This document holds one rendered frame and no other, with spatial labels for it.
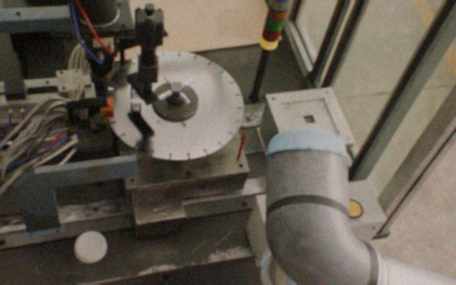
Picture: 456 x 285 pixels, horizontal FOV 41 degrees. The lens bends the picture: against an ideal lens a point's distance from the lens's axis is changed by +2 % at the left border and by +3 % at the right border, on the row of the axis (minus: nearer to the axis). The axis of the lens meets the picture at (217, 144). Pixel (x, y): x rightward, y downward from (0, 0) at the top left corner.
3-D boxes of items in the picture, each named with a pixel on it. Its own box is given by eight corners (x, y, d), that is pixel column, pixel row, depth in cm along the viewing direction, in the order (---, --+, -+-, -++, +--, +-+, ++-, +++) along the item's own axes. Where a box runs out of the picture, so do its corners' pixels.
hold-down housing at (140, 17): (160, 70, 131) (164, -3, 115) (160, 87, 128) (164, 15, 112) (135, 69, 130) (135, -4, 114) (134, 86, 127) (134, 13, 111)
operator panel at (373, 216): (350, 210, 154) (369, 179, 142) (366, 249, 148) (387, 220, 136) (245, 225, 148) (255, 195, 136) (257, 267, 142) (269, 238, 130)
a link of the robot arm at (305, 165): (257, 340, 123) (264, 199, 79) (259, 270, 132) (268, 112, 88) (318, 345, 122) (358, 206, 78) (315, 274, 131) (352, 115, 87)
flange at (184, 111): (206, 96, 144) (207, 89, 142) (184, 127, 138) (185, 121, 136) (166, 77, 146) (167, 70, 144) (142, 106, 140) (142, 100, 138)
